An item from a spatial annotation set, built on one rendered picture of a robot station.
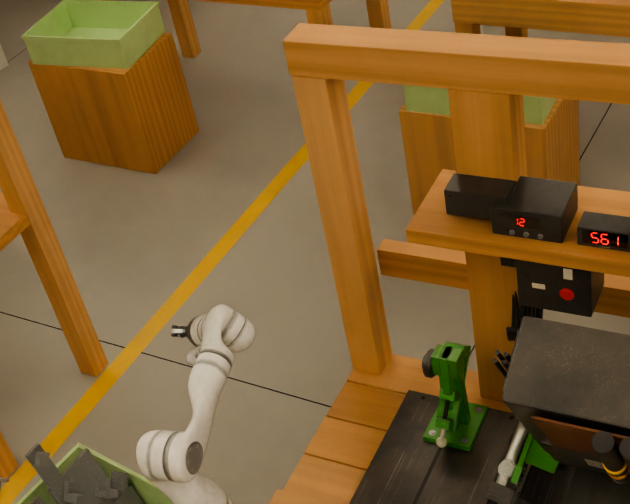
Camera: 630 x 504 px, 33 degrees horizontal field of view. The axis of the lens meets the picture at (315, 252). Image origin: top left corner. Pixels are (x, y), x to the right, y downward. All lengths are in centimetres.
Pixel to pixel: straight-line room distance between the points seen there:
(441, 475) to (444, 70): 104
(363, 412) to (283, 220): 236
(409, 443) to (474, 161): 82
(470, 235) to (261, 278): 255
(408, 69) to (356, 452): 106
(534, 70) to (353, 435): 116
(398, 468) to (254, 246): 247
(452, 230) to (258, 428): 196
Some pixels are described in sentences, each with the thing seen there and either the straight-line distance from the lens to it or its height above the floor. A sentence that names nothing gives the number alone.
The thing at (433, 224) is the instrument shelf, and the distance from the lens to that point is 244.
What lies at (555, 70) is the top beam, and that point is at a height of 192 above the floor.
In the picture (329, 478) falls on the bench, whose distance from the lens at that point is 281.
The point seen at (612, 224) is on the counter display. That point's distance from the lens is 233.
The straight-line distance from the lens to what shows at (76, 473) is 285.
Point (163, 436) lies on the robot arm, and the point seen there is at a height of 164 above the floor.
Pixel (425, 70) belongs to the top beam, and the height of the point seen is 189.
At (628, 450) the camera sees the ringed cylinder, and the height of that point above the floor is 155.
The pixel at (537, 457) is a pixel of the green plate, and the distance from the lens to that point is 245.
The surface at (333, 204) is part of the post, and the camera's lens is 265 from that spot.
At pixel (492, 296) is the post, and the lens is 265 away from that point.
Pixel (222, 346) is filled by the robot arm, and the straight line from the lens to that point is 209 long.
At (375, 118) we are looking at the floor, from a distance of 582.
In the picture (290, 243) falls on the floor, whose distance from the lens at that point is 502.
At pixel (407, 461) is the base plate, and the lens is 278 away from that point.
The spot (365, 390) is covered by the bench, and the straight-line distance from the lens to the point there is 300.
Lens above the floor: 302
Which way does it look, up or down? 38 degrees down
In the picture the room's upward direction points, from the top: 12 degrees counter-clockwise
